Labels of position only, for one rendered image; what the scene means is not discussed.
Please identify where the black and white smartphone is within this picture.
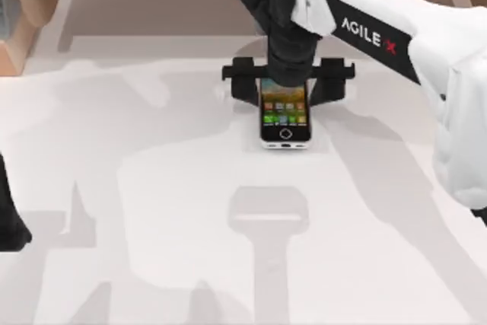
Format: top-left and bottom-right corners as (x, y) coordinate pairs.
(259, 77), (314, 151)

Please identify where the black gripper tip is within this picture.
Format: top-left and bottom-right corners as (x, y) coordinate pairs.
(0, 152), (33, 254)

